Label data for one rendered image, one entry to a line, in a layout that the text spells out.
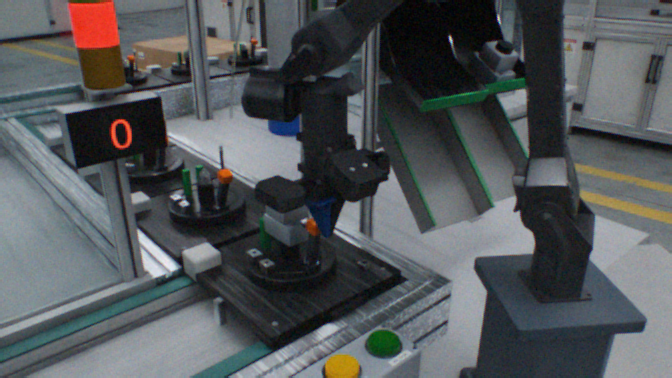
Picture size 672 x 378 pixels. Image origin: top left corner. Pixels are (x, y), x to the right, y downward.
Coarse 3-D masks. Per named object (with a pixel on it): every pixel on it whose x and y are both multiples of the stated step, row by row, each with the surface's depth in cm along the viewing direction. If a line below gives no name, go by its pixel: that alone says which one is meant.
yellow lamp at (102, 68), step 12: (84, 48) 65; (96, 48) 65; (108, 48) 65; (120, 48) 67; (84, 60) 65; (96, 60) 65; (108, 60) 66; (120, 60) 67; (84, 72) 66; (96, 72) 66; (108, 72) 66; (120, 72) 68; (84, 84) 67; (96, 84) 66; (108, 84) 67; (120, 84) 68
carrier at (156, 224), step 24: (192, 192) 104; (216, 192) 104; (240, 192) 104; (144, 216) 99; (168, 216) 99; (192, 216) 95; (216, 216) 95; (240, 216) 99; (168, 240) 92; (192, 240) 92; (216, 240) 92
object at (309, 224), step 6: (306, 222) 77; (312, 222) 75; (306, 228) 76; (312, 228) 75; (312, 234) 76; (318, 234) 76; (312, 240) 76; (318, 240) 77; (312, 246) 77; (318, 246) 78; (312, 252) 78; (306, 258) 79; (312, 258) 78; (312, 264) 79
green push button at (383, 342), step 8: (368, 336) 70; (376, 336) 69; (384, 336) 69; (392, 336) 69; (368, 344) 69; (376, 344) 68; (384, 344) 68; (392, 344) 68; (376, 352) 68; (384, 352) 67; (392, 352) 68
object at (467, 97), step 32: (416, 0) 97; (384, 32) 86; (416, 32) 98; (448, 32) 92; (384, 64) 88; (416, 64) 91; (448, 64) 93; (416, 96) 82; (448, 96) 83; (480, 96) 87
